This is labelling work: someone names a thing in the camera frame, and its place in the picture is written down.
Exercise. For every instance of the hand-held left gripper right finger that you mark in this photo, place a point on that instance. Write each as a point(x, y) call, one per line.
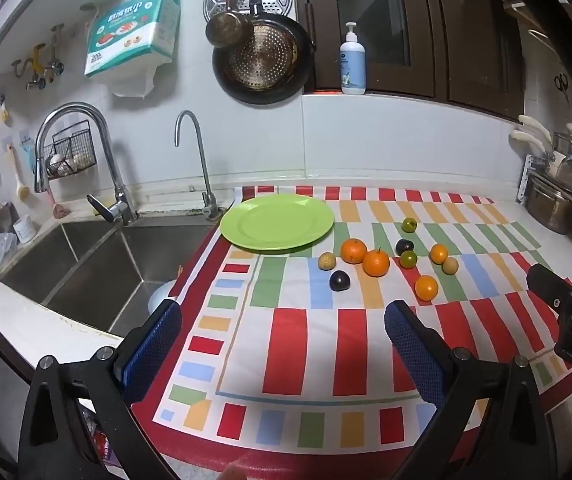
point(413, 355)

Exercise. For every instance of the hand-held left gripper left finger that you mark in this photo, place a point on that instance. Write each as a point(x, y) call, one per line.
point(153, 345)

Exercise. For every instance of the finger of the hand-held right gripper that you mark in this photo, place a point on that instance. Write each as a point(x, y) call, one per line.
point(548, 282)

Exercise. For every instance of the green plum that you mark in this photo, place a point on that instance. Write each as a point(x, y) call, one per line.
point(408, 259)
point(409, 225)

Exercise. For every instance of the brown kiwi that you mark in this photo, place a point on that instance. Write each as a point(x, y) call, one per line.
point(449, 265)
point(326, 261)

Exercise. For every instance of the stemmed orange tangerine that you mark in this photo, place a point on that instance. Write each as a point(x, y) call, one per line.
point(376, 263)

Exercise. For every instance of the dark purple plum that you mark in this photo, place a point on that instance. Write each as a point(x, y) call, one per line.
point(404, 246)
point(339, 280)

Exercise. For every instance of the large orange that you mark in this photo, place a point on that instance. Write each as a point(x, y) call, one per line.
point(354, 251)

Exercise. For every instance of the green plate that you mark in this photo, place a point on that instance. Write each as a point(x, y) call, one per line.
point(276, 222)

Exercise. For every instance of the white bowl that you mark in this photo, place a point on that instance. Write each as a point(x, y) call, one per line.
point(158, 296)

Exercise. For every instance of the steel cooking pot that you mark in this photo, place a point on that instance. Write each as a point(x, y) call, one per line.
point(548, 205)

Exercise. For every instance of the steel kitchen sink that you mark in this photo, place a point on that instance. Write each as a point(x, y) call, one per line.
point(91, 270)

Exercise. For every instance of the white knife rack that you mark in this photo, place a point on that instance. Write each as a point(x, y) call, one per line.
point(525, 180)

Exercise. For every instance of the striped colourful table mat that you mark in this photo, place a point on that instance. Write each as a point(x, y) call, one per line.
point(291, 350)

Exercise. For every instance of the white cup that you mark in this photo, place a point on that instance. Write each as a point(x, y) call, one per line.
point(25, 229)

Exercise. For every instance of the large chrome faucet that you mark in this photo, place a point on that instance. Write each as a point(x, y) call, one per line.
point(116, 175)

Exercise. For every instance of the thin chrome faucet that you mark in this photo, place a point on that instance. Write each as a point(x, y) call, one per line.
point(205, 170)

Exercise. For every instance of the black scissors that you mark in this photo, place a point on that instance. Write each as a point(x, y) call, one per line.
point(561, 81)

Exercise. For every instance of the garlic bulb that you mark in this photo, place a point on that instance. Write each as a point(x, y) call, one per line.
point(82, 157)
point(58, 162)

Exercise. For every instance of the black frying pan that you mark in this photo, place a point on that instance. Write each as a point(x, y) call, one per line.
point(266, 95)

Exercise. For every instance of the white pump soap bottle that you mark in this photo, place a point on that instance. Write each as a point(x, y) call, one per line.
point(352, 67)

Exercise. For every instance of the brass colander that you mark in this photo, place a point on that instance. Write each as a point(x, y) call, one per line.
point(261, 55)

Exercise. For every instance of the teal tissue pack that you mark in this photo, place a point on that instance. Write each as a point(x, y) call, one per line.
point(126, 35)

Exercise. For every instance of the small brass pot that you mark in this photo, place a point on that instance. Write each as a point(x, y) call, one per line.
point(226, 30)

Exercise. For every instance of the dark wooden window frame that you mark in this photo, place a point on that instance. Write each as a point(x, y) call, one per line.
point(426, 35)

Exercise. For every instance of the yellow wall hook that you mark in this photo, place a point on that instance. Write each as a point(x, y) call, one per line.
point(33, 60)

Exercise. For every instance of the metal wall hook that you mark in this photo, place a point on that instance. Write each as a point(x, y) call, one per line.
point(56, 45)

